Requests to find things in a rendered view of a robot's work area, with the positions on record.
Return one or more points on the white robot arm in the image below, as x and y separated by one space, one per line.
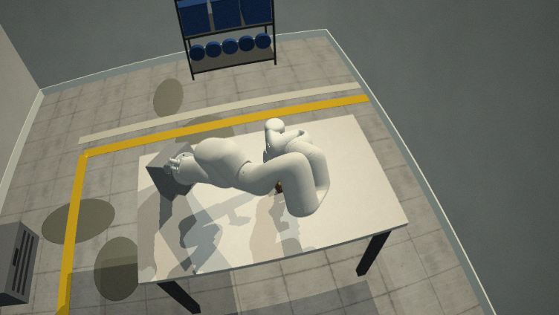
297 164

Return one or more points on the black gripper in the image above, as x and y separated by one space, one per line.
266 156

